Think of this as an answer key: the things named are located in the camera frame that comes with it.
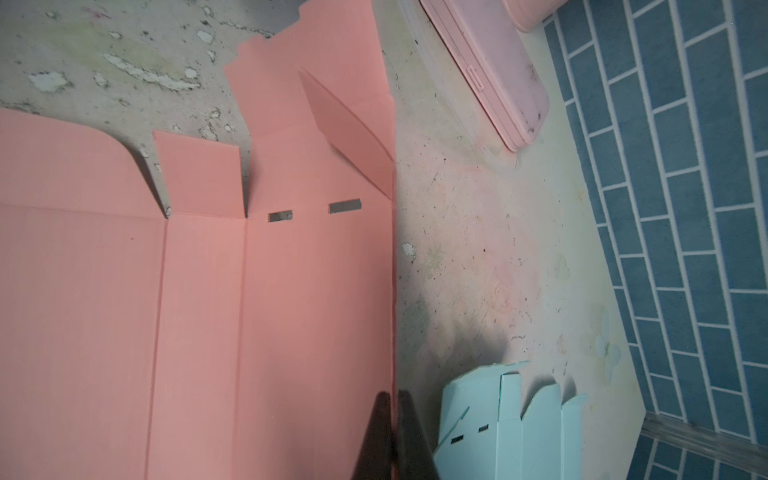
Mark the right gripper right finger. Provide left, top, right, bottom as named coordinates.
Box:
left=395, top=390, right=440, bottom=480

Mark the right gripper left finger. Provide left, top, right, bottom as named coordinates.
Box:
left=352, top=392, right=393, bottom=480

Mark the pink paper box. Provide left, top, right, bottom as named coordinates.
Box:
left=1, top=1, right=396, bottom=479

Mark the light blue flat paper box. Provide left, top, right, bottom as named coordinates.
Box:
left=434, top=362, right=586, bottom=479

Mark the pink pencil case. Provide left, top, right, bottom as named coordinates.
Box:
left=421, top=0, right=549, bottom=152

